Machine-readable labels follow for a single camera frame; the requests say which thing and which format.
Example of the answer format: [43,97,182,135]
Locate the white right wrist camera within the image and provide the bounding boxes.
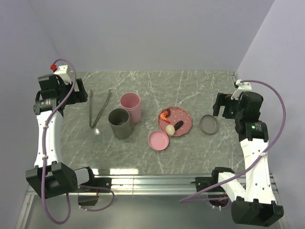
[231,80,252,100]

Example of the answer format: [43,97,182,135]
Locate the pink dotted plate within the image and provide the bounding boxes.
[157,106,193,137]

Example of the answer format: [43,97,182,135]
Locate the grey cylindrical container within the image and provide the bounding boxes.
[108,108,132,140]

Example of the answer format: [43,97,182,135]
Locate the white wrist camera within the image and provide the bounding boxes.
[50,64,72,84]
[231,80,252,100]

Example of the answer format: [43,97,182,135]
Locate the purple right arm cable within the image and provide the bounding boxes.
[178,80,286,210]

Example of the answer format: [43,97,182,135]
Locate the aluminium frame rail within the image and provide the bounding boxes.
[15,174,282,229]

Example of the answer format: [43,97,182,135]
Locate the pink cylindrical container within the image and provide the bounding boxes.
[120,92,142,124]

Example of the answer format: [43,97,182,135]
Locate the metal serving tongs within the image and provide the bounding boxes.
[89,89,112,129]

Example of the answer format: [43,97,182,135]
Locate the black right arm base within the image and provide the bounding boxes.
[194,176,239,210]

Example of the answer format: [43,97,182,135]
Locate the orange toy shrimp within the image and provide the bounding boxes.
[159,112,171,124]

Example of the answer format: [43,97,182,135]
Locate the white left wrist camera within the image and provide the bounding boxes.
[50,64,72,84]

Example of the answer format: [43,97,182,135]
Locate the pink round lid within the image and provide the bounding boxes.
[148,130,169,151]

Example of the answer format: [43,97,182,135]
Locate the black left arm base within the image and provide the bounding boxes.
[77,177,115,212]

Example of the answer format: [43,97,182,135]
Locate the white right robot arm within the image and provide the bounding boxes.
[210,92,284,227]

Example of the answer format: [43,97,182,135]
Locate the white toy egg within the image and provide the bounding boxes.
[165,125,175,136]

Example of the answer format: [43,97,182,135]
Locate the dark toy sea cucumber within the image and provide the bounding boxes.
[174,120,184,131]

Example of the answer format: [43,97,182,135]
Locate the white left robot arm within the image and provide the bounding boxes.
[26,74,97,198]

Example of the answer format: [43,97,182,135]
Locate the grey round lid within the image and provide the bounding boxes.
[199,114,219,135]

